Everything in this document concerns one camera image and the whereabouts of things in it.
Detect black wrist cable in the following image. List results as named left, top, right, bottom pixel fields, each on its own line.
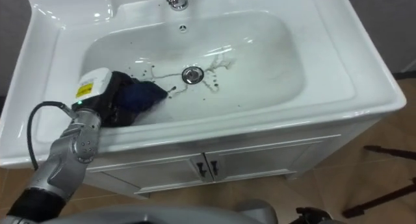
left=26, top=101, right=77, bottom=171

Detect dark blue cloth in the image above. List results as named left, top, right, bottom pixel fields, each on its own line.
left=119, top=79, right=169, bottom=120

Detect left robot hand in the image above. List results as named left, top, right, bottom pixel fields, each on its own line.
left=71, top=67, right=137, bottom=128

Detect chrome sink drain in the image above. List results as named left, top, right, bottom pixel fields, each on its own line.
left=181, top=66, right=205, bottom=85

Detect black tripod legs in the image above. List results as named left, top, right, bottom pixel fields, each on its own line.
left=341, top=144, right=416, bottom=219

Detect white sink vanity cabinet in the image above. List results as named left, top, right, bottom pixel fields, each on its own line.
left=0, top=0, right=408, bottom=199

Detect robot body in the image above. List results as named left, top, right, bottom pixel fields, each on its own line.
left=38, top=205, right=261, bottom=224

